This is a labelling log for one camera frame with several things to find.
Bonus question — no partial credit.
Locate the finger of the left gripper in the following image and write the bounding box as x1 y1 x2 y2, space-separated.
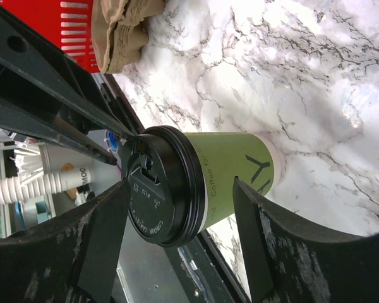
0 6 132 139
0 96 117 165

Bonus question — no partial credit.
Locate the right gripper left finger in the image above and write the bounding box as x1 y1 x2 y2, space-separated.
0 179 130 302

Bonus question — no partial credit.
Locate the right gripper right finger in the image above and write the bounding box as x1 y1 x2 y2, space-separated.
233 179 379 302

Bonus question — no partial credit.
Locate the black cup lid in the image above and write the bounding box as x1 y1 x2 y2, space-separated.
119 126 207 247

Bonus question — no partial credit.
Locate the green paper cup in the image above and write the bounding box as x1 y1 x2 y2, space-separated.
184 132 282 231

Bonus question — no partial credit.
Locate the red plastic basket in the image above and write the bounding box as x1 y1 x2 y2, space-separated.
0 0 99 73

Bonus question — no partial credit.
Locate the brown cardboard cup carrier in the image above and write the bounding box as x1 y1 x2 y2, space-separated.
91 0 165 74

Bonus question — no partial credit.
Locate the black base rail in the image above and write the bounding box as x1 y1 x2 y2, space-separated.
115 223 249 302

